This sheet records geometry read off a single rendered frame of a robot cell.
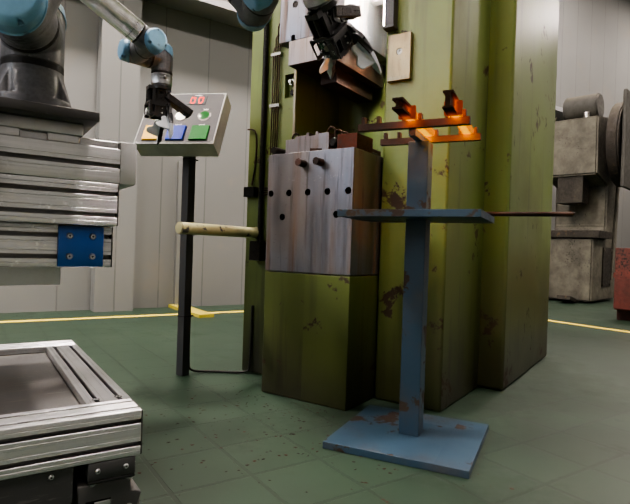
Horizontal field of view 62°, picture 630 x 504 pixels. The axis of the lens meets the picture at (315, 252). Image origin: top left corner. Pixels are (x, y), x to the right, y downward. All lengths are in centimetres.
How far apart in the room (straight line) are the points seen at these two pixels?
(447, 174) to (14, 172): 132
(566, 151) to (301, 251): 578
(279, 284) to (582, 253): 555
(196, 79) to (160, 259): 165
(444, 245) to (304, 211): 51
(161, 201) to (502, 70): 320
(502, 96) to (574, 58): 714
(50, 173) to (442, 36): 139
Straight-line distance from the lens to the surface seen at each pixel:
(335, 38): 125
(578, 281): 716
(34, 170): 116
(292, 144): 206
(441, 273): 187
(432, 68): 200
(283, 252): 196
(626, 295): 541
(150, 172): 474
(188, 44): 511
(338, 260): 182
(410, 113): 147
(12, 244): 120
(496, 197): 228
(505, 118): 233
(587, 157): 729
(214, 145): 214
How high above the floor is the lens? 56
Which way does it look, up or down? level
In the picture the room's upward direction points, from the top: 2 degrees clockwise
